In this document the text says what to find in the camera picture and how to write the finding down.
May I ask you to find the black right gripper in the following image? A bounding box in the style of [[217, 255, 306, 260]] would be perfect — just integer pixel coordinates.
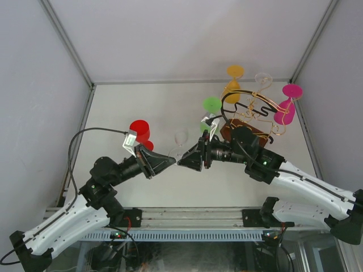
[[178, 131, 248, 172]]

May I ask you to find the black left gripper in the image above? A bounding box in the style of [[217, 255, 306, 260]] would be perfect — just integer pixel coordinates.
[[109, 143, 176, 186]]

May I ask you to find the clear wine glass front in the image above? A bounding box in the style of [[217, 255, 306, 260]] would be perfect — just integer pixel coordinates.
[[168, 128, 189, 162]]

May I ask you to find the clear wine glass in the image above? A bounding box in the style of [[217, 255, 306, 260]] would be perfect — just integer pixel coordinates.
[[255, 73, 273, 94], [168, 128, 189, 162]]

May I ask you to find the red wine glass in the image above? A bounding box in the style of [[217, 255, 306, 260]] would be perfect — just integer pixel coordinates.
[[129, 120, 154, 151]]

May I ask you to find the green wine glass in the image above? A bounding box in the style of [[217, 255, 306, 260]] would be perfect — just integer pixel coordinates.
[[203, 96, 222, 116]]

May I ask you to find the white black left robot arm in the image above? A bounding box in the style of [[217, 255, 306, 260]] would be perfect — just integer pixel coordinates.
[[10, 144, 176, 271]]

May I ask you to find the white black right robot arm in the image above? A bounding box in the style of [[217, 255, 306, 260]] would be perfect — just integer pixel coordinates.
[[178, 126, 362, 245]]

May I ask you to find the brown wooden rack base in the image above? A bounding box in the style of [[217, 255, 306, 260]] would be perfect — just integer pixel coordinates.
[[220, 119, 273, 147]]

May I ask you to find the yellow wine glass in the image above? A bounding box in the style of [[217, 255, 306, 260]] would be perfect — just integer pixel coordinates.
[[222, 65, 244, 104]]

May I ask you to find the pink wine glass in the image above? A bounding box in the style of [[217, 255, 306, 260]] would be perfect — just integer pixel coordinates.
[[274, 84, 303, 125]]

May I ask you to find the clear wine glass back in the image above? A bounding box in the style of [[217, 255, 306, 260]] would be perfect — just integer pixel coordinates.
[[255, 73, 273, 94]]

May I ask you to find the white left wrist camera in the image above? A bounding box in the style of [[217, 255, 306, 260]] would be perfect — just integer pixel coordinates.
[[123, 130, 137, 157]]

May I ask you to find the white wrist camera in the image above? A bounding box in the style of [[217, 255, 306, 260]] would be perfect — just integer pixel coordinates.
[[123, 130, 137, 157], [200, 112, 220, 142]]

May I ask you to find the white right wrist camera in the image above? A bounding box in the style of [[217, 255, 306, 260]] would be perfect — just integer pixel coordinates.
[[200, 112, 220, 142]]

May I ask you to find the aluminium mounting rail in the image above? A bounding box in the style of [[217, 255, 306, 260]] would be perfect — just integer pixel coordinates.
[[52, 207, 264, 231]]

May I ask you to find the black right camera cable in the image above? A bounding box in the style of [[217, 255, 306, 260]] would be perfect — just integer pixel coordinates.
[[208, 114, 307, 182]]

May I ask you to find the black camera cable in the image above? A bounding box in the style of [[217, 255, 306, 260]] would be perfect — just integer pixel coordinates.
[[0, 127, 128, 266], [208, 114, 307, 182]]

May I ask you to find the gold wire glass rack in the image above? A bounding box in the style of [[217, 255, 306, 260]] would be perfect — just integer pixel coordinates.
[[221, 85, 287, 136]]

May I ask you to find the blue slotted cable duct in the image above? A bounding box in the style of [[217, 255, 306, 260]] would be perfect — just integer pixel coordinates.
[[80, 229, 264, 242]]

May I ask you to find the black left camera cable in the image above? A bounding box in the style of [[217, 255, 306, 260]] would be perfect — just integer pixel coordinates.
[[0, 127, 128, 266]]

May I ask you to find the black metal rack ring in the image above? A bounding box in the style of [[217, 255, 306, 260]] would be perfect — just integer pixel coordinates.
[[221, 90, 277, 144]]

